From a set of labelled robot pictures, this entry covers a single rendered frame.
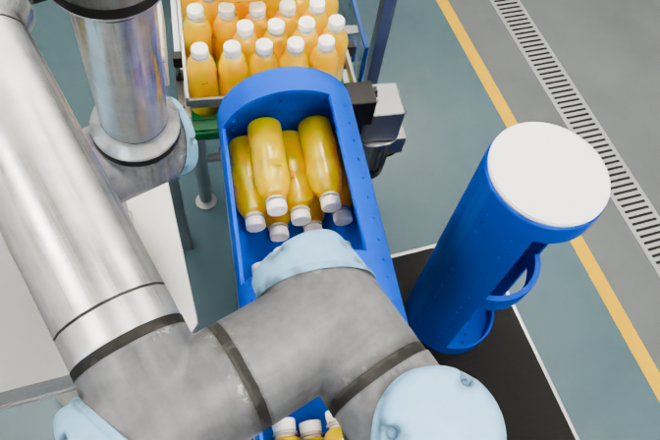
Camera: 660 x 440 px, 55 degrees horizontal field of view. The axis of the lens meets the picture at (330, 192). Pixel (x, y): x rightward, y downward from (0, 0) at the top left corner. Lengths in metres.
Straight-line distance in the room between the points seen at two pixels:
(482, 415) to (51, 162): 0.30
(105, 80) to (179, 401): 0.43
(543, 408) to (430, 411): 1.86
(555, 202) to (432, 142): 1.39
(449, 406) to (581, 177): 1.16
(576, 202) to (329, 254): 1.08
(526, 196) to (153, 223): 0.78
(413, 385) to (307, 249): 0.11
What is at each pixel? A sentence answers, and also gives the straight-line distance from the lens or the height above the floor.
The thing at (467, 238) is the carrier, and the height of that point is 0.81.
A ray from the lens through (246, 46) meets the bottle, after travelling 1.52.
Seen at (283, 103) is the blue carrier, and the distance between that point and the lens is 1.32.
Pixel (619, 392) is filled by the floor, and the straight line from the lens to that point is 2.54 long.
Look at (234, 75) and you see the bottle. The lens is 1.48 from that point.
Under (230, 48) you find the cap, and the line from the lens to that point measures 1.46.
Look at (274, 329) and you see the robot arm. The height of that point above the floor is 1.77.
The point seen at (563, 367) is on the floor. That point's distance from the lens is 2.47.
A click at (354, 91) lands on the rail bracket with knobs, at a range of 1.53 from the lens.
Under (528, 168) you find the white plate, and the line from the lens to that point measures 1.46.
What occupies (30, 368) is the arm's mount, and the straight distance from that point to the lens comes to 1.01.
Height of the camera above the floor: 2.14
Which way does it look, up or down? 58 degrees down
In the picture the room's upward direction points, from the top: 11 degrees clockwise
